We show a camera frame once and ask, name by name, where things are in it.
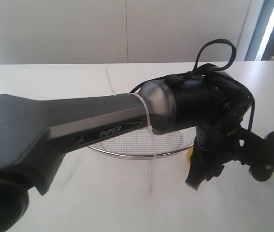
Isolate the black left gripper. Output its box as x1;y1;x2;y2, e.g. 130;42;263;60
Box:
185;124;257;190

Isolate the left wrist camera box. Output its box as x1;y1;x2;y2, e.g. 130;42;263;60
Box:
249;131;274;182

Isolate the white zip tie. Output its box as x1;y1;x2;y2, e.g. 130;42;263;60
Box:
105;69;158;158

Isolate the steel wire mesh basket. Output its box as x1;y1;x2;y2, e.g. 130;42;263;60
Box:
88;127;196;160

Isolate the yellow lemon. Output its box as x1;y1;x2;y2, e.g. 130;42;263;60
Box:
187;146;194;165

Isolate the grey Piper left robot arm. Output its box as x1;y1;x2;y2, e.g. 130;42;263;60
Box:
0;63;255;231

